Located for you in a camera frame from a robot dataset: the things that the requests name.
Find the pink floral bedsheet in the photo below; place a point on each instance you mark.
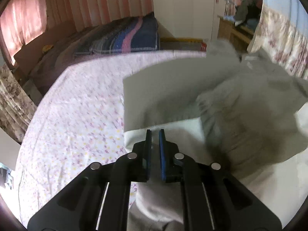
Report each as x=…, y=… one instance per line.
x=72, y=125

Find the white wardrobe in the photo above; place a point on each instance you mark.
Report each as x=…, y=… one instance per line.
x=187, y=16

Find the striped blue pink blanket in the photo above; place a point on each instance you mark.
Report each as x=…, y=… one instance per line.
x=125, y=36

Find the pink curtain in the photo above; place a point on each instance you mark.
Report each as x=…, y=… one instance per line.
x=21, y=16

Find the dark clothes pile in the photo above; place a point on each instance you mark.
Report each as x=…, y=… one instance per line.
x=247, y=7

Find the wooden nightstand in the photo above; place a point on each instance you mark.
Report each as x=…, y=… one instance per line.
x=228, y=31

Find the brown bed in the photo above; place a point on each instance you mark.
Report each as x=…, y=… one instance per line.
x=48, y=57

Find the wide blue floral curtain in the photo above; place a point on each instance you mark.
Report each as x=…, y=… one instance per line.
x=284, y=33

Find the narrow blue floral curtain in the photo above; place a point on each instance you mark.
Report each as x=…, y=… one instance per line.
x=12, y=105

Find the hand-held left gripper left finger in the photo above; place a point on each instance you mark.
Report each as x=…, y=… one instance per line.
x=148, y=154

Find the olive and white jacket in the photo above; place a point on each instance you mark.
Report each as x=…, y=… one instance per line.
x=228, y=125

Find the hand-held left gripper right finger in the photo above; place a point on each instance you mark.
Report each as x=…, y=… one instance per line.
x=162, y=154

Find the small yellow object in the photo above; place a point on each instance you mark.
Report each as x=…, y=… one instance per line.
x=47, y=48

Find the desk lamp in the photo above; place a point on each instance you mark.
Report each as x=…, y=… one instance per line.
x=228, y=4

